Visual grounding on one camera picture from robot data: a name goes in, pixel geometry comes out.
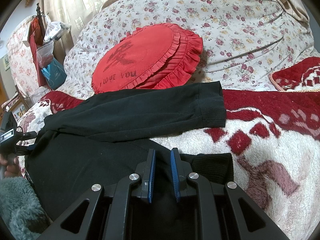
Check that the person's left hand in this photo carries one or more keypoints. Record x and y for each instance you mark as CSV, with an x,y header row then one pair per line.
x,y
12,170

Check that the floral upholstered chair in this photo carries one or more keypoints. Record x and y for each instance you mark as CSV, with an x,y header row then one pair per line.
x,y
22,67

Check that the clear plastic bag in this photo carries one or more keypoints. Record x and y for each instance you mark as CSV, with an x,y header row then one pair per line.
x,y
45,54

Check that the black pants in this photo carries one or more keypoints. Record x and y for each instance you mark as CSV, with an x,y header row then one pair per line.
x,y
105,137

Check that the floral white quilt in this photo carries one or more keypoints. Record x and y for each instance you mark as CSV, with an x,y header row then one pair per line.
x,y
244,41

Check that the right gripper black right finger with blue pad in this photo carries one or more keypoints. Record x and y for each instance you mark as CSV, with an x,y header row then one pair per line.
x,y
221,211

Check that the beige curtain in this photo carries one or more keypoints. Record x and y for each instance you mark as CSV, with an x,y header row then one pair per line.
x,y
82,5

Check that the red round ruffled cushion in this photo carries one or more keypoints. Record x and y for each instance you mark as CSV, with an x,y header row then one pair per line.
x,y
156,56

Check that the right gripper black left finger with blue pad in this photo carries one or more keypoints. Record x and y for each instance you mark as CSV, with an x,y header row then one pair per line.
x,y
103,212

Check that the teal blue paper bag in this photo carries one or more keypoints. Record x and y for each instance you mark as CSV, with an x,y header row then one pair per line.
x,y
54,74

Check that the red and white fleece blanket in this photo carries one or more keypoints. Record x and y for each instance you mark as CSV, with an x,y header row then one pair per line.
x,y
269,146

